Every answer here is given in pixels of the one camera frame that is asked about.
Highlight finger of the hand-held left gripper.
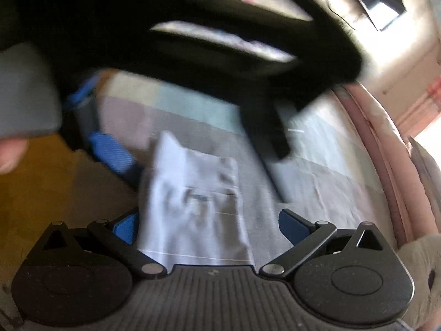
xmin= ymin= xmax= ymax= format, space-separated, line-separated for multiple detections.
xmin=69 ymin=110 xmax=143 ymax=185
xmin=64 ymin=76 xmax=100 ymax=114

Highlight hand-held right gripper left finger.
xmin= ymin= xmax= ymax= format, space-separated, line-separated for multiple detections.
xmin=41 ymin=210 xmax=168 ymax=278

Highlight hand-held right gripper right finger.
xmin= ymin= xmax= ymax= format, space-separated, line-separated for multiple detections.
xmin=259 ymin=209 xmax=390 ymax=280

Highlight grey pants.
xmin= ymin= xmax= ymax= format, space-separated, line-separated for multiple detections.
xmin=138 ymin=130 xmax=256 ymax=266

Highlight person's left hand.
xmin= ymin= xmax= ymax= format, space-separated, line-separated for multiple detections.
xmin=0 ymin=137 xmax=29 ymax=176

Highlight person's black clothing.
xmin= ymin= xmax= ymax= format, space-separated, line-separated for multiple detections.
xmin=0 ymin=0 xmax=364 ymax=161

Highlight pink floral folded quilt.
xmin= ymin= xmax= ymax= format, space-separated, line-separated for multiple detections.
xmin=332 ymin=83 xmax=441 ymax=245

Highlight grey cat face cushion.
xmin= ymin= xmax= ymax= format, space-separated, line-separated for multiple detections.
xmin=396 ymin=233 xmax=441 ymax=331

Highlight grey floral pillow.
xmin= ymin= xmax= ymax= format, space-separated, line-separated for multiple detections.
xmin=407 ymin=135 xmax=441 ymax=235

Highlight pink patterned curtain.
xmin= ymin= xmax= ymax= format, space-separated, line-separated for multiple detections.
xmin=396 ymin=76 xmax=441 ymax=138

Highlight black wall cables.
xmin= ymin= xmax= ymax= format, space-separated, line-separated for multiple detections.
xmin=327 ymin=0 xmax=357 ymax=31

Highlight black wall television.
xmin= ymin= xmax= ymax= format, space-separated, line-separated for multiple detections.
xmin=331 ymin=0 xmax=407 ymax=31

